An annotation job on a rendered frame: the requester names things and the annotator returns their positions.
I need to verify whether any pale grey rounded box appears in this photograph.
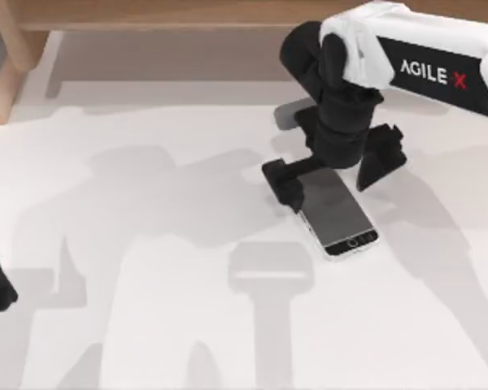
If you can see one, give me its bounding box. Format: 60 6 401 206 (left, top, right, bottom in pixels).
273 98 311 132

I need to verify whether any wooden cupboard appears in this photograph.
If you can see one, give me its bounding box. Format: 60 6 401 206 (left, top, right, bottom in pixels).
15 0 375 33

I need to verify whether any black and silver smartphone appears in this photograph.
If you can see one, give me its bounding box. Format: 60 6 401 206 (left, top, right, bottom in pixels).
295 167 380 263

